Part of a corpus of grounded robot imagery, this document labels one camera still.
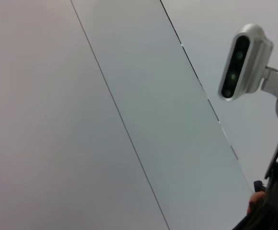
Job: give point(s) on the silver head depth camera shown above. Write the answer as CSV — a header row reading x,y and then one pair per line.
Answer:
x,y
248,60

